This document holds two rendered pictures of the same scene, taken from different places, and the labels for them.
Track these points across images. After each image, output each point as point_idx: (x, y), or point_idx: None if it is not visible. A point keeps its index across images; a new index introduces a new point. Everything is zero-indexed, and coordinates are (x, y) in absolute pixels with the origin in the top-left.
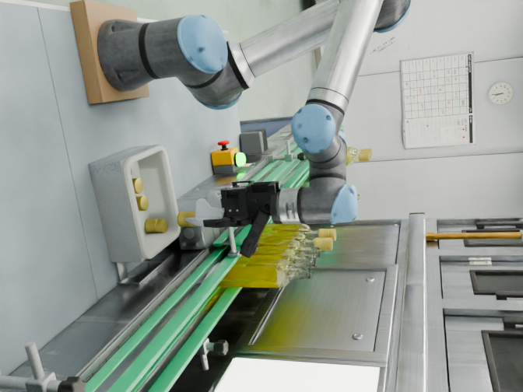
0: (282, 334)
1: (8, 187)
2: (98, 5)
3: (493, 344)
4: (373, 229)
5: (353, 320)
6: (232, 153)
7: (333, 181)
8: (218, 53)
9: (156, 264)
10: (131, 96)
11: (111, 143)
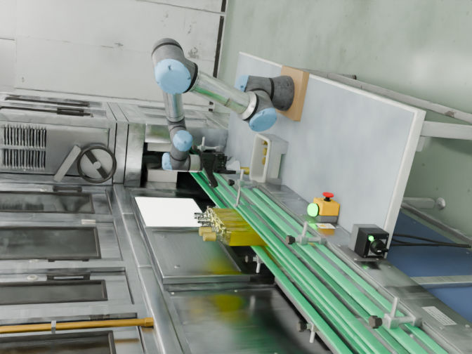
0: (201, 236)
1: None
2: (286, 68)
3: (95, 253)
4: (220, 349)
5: (170, 243)
6: (314, 200)
7: None
8: None
9: None
10: (284, 114)
11: (282, 133)
